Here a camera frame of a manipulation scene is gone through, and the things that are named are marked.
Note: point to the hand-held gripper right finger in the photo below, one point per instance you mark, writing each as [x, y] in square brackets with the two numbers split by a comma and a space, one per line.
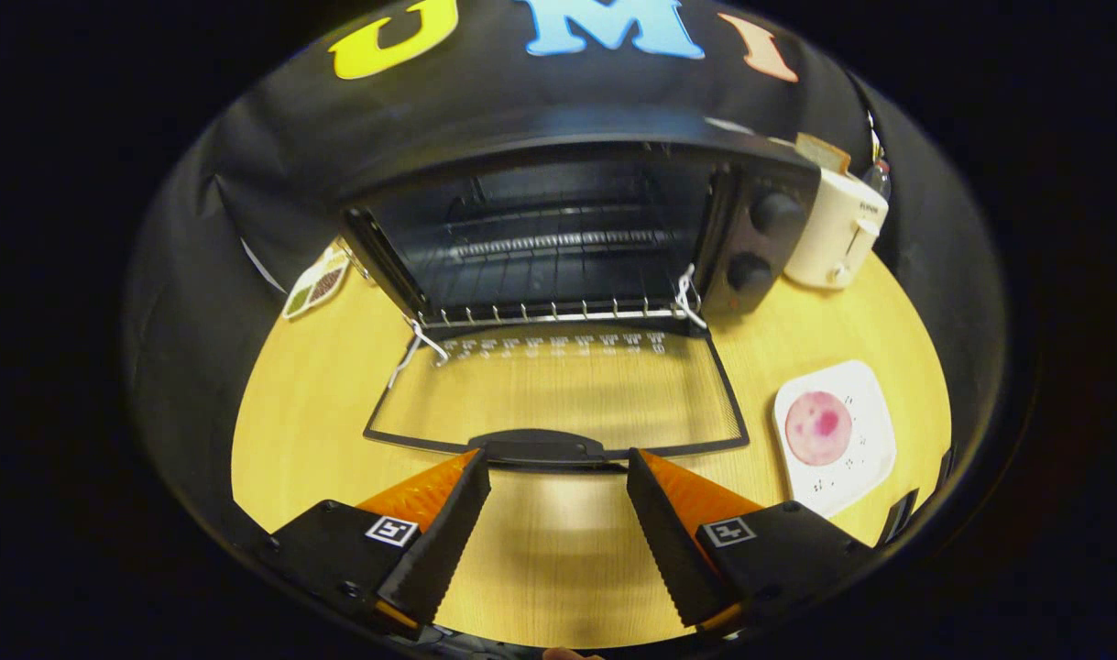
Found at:
[673, 550]

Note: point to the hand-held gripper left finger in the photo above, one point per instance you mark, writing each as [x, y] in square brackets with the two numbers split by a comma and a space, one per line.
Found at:
[448, 541]

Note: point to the pink round meat slice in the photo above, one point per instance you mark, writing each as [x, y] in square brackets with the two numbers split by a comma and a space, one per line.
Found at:
[816, 429]

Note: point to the white square plate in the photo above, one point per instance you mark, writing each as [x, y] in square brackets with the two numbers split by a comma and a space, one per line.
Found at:
[865, 431]

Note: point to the black toaster oven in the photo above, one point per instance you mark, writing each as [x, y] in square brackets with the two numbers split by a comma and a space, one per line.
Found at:
[769, 257]

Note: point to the white pop-up toaster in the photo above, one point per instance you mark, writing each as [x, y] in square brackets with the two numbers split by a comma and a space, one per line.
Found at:
[833, 229]

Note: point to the white divided dish with beans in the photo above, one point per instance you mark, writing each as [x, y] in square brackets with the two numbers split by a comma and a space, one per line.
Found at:
[315, 286]

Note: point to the clear water bottle red label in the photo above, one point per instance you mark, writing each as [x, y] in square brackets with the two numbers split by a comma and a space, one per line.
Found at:
[879, 179]

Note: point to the brown bread slice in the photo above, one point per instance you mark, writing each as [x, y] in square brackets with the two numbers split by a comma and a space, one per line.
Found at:
[819, 151]

